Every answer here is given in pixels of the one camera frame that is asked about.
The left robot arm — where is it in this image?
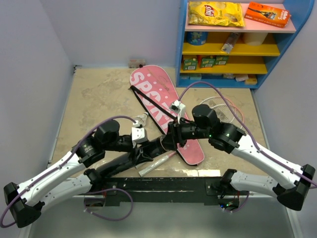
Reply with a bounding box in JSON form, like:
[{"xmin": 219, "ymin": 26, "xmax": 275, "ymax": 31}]
[{"xmin": 0, "ymin": 117, "xmax": 156, "ymax": 228}]

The blue round tin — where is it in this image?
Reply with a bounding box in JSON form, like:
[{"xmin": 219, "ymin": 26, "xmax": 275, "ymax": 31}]
[{"xmin": 186, "ymin": 31, "xmax": 208, "ymax": 46}]

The cream round container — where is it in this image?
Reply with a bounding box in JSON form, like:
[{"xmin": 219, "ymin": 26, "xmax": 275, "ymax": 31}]
[{"xmin": 242, "ymin": 32, "xmax": 268, "ymax": 46}]

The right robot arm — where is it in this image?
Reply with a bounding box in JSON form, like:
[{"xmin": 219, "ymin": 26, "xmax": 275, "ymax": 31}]
[{"xmin": 161, "ymin": 100, "xmax": 316, "ymax": 211}]

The yellow chips bag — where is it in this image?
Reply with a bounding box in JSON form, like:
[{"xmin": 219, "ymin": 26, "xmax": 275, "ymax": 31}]
[{"xmin": 188, "ymin": 1, "xmax": 245, "ymax": 28}]

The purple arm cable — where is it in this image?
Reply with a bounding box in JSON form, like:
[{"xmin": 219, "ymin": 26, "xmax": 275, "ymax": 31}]
[
  {"xmin": 178, "ymin": 81, "xmax": 317, "ymax": 214},
  {"xmin": 0, "ymin": 115, "xmax": 141, "ymax": 228}
]

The green box left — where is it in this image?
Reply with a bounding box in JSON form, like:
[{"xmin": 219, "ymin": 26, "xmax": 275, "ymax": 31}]
[{"xmin": 183, "ymin": 58, "xmax": 198, "ymax": 71}]

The green box right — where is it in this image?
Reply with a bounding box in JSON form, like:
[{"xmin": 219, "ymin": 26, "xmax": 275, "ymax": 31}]
[{"xmin": 214, "ymin": 56, "xmax": 229, "ymax": 65}]

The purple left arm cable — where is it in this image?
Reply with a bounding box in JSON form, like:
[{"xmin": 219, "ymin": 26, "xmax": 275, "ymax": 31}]
[{"xmin": 0, "ymin": 115, "xmax": 141, "ymax": 228}]

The green box middle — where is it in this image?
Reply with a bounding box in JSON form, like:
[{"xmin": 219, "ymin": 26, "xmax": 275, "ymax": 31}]
[{"xmin": 200, "ymin": 57, "xmax": 215, "ymax": 68}]

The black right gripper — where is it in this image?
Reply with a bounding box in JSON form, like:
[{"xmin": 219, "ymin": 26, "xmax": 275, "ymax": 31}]
[{"xmin": 158, "ymin": 117, "xmax": 211, "ymax": 151}]

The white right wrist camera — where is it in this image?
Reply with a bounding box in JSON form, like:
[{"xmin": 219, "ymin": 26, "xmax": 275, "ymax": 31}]
[{"xmin": 169, "ymin": 100, "xmax": 186, "ymax": 118}]

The silver foil packet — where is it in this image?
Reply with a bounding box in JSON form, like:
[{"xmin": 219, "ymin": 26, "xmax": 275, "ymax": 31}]
[{"xmin": 220, "ymin": 32, "xmax": 241, "ymax": 54}]

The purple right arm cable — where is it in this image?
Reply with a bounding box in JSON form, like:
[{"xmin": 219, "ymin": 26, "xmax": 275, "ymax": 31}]
[{"xmin": 178, "ymin": 81, "xmax": 317, "ymax": 214}]

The white shuttlecock near bag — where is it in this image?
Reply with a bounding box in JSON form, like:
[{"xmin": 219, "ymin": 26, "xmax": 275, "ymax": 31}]
[{"xmin": 135, "ymin": 112, "xmax": 149, "ymax": 126}]

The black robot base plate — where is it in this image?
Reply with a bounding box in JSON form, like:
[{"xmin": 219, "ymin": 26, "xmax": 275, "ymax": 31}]
[{"xmin": 89, "ymin": 177, "xmax": 247, "ymax": 210}]

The pink racket bag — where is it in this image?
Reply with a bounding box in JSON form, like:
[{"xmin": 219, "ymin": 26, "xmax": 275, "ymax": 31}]
[{"xmin": 130, "ymin": 65, "xmax": 195, "ymax": 166}]

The black shuttlecock tube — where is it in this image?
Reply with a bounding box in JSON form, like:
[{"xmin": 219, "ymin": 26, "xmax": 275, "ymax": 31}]
[{"xmin": 96, "ymin": 136, "xmax": 173, "ymax": 178}]

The black bag strap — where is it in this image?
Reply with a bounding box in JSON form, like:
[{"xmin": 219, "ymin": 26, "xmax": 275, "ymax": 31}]
[{"xmin": 128, "ymin": 85, "xmax": 178, "ymax": 136}]

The orange razor box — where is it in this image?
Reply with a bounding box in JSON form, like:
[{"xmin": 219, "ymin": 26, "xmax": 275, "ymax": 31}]
[{"xmin": 244, "ymin": 1, "xmax": 291, "ymax": 28}]

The blue shelf unit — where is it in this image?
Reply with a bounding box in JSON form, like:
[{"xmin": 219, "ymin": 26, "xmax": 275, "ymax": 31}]
[{"xmin": 175, "ymin": 0, "xmax": 317, "ymax": 89}]

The green box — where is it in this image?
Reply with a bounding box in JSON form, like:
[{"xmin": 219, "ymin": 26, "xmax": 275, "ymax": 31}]
[
  {"xmin": 214, "ymin": 56, "xmax": 229, "ymax": 65},
  {"xmin": 200, "ymin": 57, "xmax": 215, "ymax": 68},
  {"xmin": 183, "ymin": 58, "xmax": 198, "ymax": 71}
]

